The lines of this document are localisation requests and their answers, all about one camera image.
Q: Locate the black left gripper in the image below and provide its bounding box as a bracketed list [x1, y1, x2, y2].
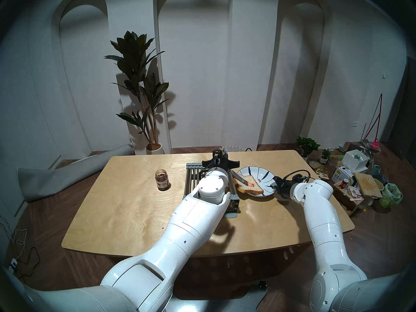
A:
[202, 148, 241, 177]

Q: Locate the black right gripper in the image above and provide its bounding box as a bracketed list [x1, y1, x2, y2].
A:
[268, 179, 295, 200]

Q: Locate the white plate with blue stripes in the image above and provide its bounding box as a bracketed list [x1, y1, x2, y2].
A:
[237, 166, 278, 198]

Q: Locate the knife with yellow taped handle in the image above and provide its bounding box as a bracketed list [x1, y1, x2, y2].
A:
[231, 170, 257, 187]

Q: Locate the metal robot base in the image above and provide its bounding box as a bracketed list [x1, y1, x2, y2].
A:
[169, 280, 269, 312]

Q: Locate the slice of white bread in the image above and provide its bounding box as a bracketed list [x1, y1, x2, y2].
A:
[233, 175, 264, 195]

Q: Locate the glass jar of red jam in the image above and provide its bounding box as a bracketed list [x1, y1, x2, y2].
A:
[155, 169, 170, 191]

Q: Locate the grey metal dish rack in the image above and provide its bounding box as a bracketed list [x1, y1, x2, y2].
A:
[183, 162, 241, 219]

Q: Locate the small bushy potted plant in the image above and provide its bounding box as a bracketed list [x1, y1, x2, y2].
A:
[296, 136, 320, 159]

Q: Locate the white printed carton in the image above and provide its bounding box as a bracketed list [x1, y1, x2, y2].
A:
[332, 167, 355, 184]

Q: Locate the brown cardboard box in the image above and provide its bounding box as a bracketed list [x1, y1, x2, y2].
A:
[332, 181, 364, 215]

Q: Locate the open white box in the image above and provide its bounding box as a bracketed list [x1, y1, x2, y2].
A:
[341, 149, 373, 173]

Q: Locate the wooden cutting board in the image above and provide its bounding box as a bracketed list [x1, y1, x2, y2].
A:
[354, 172, 383, 199]

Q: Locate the green mesh bag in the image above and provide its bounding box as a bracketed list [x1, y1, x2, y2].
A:
[380, 183, 403, 208]

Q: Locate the tall potted leafy plant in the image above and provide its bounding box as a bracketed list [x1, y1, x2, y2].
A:
[104, 31, 170, 154]

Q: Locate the grey door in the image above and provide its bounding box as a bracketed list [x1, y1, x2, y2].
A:
[388, 56, 416, 166]

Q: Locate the rolled grey mat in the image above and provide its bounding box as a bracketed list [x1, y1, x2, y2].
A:
[17, 144, 134, 203]

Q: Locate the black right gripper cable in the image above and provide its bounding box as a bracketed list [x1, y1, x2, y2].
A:
[283, 170, 311, 182]

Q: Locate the red handled broom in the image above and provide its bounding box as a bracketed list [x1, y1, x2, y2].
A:
[362, 94, 383, 148]

